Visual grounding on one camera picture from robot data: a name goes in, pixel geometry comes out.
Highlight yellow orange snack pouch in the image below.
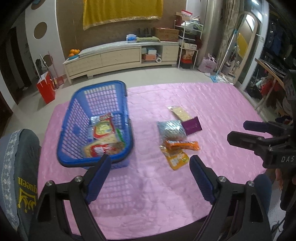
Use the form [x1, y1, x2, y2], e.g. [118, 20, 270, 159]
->
[159, 146, 189, 171]

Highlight orange snack bar wrapper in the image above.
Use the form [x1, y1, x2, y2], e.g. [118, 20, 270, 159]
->
[165, 140, 200, 151]

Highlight large cracker pack green ends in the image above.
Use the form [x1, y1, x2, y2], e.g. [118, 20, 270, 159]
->
[81, 128, 125, 158]

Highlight red silver snack bag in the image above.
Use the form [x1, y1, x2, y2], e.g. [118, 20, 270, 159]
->
[91, 113, 115, 139]

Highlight purple snack packet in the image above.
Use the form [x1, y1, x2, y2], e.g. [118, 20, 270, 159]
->
[182, 116, 202, 136]

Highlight grey embroidered cushion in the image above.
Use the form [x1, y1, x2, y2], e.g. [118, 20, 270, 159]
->
[1, 129, 41, 240]

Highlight standing mirror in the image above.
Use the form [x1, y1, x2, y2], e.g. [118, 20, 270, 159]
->
[218, 11, 259, 84]

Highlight pink quilted table cloth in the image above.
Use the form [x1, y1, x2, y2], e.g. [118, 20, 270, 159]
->
[36, 82, 273, 240]

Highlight small clear cracker packet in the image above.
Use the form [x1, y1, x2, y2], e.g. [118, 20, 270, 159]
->
[168, 106, 192, 122]

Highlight silver blue snack packet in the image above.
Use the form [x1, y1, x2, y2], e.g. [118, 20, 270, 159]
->
[157, 120, 187, 143]

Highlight pink shopping bag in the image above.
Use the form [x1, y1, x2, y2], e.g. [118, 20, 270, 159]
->
[198, 54, 217, 74]

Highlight blue plastic basket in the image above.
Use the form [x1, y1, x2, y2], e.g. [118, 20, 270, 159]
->
[57, 80, 133, 169]

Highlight white metal shelf rack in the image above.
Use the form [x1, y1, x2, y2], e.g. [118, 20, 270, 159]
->
[174, 16, 204, 69]

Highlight red paper bag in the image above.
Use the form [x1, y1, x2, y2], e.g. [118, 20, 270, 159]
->
[36, 71, 55, 104]

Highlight brown cardboard box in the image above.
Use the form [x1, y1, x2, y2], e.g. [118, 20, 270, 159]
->
[154, 28, 179, 42]

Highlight green folded cloth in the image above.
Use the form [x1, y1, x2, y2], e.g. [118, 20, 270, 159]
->
[136, 36, 160, 43]

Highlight beige TV cabinet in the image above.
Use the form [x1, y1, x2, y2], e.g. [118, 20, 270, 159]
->
[63, 41, 180, 82]

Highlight blue tissue box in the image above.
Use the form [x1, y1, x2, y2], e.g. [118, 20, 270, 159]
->
[126, 34, 137, 43]

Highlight oranges on blue plate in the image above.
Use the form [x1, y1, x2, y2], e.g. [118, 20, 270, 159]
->
[68, 49, 80, 60]

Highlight yellow hanging cloth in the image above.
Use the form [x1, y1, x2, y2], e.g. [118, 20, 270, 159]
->
[83, 0, 164, 30]

